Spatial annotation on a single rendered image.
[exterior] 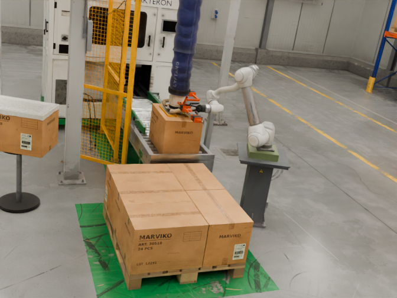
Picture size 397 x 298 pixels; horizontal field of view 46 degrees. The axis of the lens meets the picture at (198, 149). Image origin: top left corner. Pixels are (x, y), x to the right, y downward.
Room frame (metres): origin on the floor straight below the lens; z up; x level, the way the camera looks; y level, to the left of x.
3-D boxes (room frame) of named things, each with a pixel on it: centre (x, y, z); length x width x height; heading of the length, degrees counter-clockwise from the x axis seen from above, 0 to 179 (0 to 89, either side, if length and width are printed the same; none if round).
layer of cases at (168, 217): (3.79, 0.16, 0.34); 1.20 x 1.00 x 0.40; 23
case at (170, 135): (4.86, 0.29, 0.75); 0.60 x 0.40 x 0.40; 22
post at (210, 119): (5.26, -0.09, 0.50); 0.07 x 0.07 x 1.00; 23
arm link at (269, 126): (4.49, -0.64, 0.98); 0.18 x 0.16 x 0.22; 152
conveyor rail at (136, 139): (5.48, 0.90, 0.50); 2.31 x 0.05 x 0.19; 23
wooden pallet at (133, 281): (3.79, 0.16, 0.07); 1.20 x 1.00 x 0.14; 23
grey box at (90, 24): (4.86, 1.28, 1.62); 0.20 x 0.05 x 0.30; 23
